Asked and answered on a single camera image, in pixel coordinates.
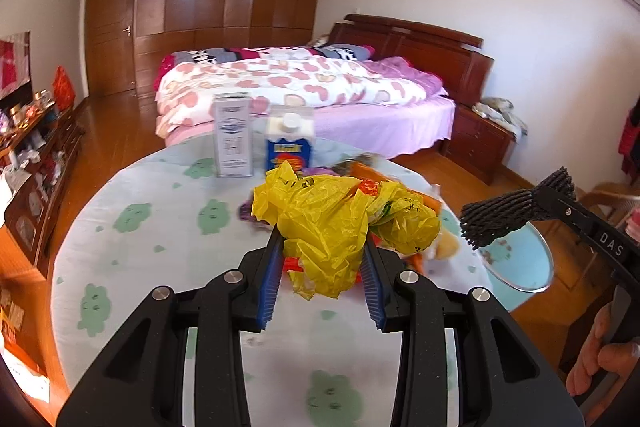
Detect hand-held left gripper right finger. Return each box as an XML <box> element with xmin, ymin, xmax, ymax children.
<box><xmin>362</xmin><ymin>237</ymin><xmax>586</xmax><ymax>427</ymax></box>

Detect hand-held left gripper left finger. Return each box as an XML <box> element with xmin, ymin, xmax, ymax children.
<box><xmin>55</xmin><ymin>229</ymin><xmax>287</xmax><ymax>427</ymax></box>

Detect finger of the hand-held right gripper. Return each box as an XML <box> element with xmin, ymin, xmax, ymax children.
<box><xmin>529</xmin><ymin>181</ymin><xmax>601</xmax><ymax>234</ymax></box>

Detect light blue bin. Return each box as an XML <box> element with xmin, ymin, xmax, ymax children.
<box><xmin>475</xmin><ymin>222</ymin><xmax>553</xmax><ymax>312</ymax></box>

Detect yellow plastic bag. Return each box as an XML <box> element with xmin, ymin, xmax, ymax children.
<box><xmin>251</xmin><ymin>160</ymin><xmax>442</xmax><ymax>302</ymax></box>

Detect red orange snack wrapper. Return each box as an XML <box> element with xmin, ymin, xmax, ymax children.
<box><xmin>350</xmin><ymin>162</ymin><xmax>445</xmax><ymax>214</ymax></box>

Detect person's right hand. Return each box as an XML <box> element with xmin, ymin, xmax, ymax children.
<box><xmin>566</xmin><ymin>304</ymin><xmax>640</xmax><ymax>400</ymax></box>

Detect wooden chair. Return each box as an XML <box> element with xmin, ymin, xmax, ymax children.
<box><xmin>574</xmin><ymin>181</ymin><xmax>640</xmax><ymax>260</ymax></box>

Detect hanging red clothes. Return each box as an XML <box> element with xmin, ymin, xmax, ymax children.
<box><xmin>617</xmin><ymin>98</ymin><xmax>640</xmax><ymax>178</ymax></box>

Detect wooden nightstand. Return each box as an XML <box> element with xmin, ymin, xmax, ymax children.
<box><xmin>441</xmin><ymin>104</ymin><xmax>516</xmax><ymax>186</ymax></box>

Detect pile of clothes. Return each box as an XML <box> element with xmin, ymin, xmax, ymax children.
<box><xmin>471</xmin><ymin>96</ymin><xmax>529</xmax><ymax>144</ymax></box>

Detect tablecloth with green clouds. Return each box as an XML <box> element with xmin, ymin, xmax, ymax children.
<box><xmin>50</xmin><ymin>132</ymin><xmax>501</xmax><ymax>427</ymax></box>

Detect blue and white milk carton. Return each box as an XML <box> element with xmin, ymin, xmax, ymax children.
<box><xmin>264</xmin><ymin>104</ymin><xmax>317</xmax><ymax>172</ymax></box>

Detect white tall carton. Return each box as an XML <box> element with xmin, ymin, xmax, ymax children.
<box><xmin>212</xmin><ymin>92</ymin><xmax>255</xmax><ymax>178</ymax></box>

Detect purple blanket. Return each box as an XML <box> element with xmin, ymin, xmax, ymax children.
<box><xmin>362</xmin><ymin>56</ymin><xmax>449</xmax><ymax>98</ymax></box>

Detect wooden bed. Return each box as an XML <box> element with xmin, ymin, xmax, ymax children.
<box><xmin>152</xmin><ymin>14</ymin><xmax>496</xmax><ymax>160</ymax></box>

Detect white quilt pink hearts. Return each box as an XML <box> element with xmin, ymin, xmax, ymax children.
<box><xmin>154</xmin><ymin>54</ymin><xmax>441</xmax><ymax>138</ymax></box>

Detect patterned pillow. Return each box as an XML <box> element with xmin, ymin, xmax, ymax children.
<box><xmin>305</xmin><ymin>34</ymin><xmax>377</xmax><ymax>62</ymax></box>

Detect cluttered wooden dresser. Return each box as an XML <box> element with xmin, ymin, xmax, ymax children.
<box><xmin>0</xmin><ymin>94</ymin><xmax>85</xmax><ymax>280</ymax></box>

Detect red plastic bag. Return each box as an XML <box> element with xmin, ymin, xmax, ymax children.
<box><xmin>52</xmin><ymin>66</ymin><xmax>77</xmax><ymax>112</ymax></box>

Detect brown wooden door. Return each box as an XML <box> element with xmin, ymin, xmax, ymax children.
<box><xmin>82</xmin><ymin>0</ymin><xmax>142</xmax><ymax>98</ymax></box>

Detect red wall calendar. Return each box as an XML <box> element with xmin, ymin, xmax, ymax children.
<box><xmin>0</xmin><ymin>31</ymin><xmax>34</xmax><ymax>102</ymax></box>

